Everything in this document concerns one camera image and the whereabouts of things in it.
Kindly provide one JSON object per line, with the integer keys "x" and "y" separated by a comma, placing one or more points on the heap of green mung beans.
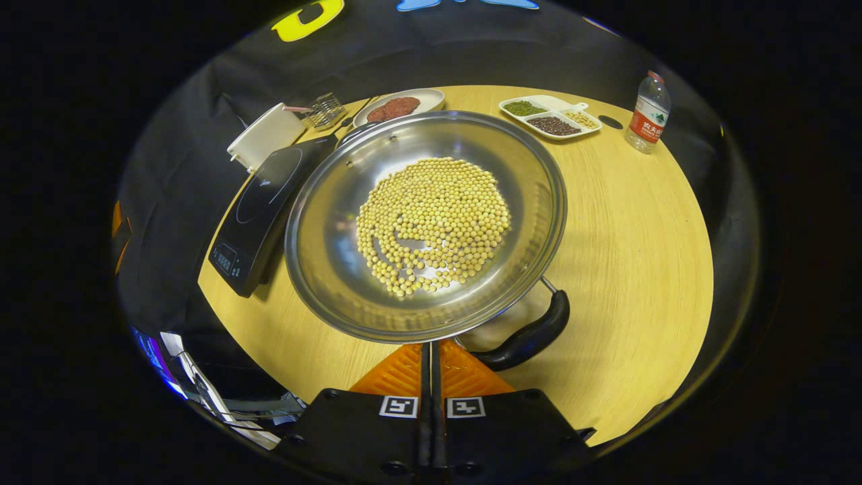
{"x": 524, "y": 108}

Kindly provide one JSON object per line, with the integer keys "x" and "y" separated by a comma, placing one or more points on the pink striped straw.
{"x": 296, "y": 108}

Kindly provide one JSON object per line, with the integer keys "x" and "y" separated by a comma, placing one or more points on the large layer of soybeans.
{"x": 438, "y": 215}

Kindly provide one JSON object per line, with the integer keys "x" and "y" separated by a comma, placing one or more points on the round white plate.
{"x": 431, "y": 98}

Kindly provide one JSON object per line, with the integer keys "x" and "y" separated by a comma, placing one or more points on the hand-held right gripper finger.
{"x": 436, "y": 431}
{"x": 426, "y": 431}

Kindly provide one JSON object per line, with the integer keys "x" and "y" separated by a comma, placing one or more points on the clear water bottle red label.
{"x": 648, "y": 114}

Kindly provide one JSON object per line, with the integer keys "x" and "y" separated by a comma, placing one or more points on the small heap of soybeans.
{"x": 582, "y": 120}

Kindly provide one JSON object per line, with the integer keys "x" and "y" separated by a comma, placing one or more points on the brown steak piece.
{"x": 382, "y": 113}
{"x": 405, "y": 104}

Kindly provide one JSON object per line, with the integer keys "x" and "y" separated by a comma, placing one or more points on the white divided dish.
{"x": 549, "y": 102}

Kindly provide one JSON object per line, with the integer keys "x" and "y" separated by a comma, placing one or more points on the black induction cooktop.
{"x": 256, "y": 222}

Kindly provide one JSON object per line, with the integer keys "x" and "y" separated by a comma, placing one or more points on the heap of dark red beans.
{"x": 553, "y": 126}

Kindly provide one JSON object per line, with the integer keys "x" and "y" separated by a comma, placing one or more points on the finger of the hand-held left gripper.
{"x": 117, "y": 219}

